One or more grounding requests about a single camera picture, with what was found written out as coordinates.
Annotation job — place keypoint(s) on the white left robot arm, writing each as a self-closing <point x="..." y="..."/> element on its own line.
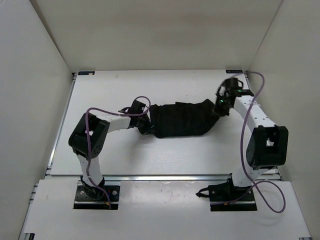
<point x="87" y="141"/>

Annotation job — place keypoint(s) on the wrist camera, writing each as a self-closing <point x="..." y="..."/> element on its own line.
<point x="231" y="84"/>
<point x="137" y="108"/>

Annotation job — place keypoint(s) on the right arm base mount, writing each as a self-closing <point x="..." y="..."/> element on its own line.
<point x="225" y="197"/>

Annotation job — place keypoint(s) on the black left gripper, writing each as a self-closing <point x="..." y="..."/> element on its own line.
<point x="143" y="130"/>

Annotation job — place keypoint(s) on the left corner label sticker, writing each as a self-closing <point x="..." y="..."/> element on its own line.
<point x="86" y="73"/>

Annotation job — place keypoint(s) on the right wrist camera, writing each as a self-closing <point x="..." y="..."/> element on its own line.
<point x="231" y="84"/>

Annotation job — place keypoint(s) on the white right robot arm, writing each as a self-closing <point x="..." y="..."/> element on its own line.
<point x="266" y="149"/>

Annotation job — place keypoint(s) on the aluminium front table rail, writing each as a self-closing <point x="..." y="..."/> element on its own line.
<point x="168" y="178"/>

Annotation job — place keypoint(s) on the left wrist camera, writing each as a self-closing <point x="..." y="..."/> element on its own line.
<point x="137" y="108"/>

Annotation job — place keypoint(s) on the aluminium table rail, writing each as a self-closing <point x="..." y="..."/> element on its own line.
<point x="168" y="178"/>
<point x="60" y="127"/>

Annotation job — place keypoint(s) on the black pleated skirt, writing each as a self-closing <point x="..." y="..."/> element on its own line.
<point x="182" y="119"/>

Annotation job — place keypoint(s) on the aluminium left table rail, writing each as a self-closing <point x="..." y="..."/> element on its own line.
<point x="60" y="127"/>

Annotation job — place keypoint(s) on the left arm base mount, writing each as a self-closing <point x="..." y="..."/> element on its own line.
<point x="86" y="199"/>

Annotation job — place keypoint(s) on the corner label sticker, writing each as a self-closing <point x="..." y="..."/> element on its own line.
<point x="233" y="71"/>
<point x="86" y="73"/>

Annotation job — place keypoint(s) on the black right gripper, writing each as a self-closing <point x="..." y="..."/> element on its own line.
<point x="216" y="109"/>

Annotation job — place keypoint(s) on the right corner label sticker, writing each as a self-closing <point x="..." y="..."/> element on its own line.
<point x="233" y="71"/>

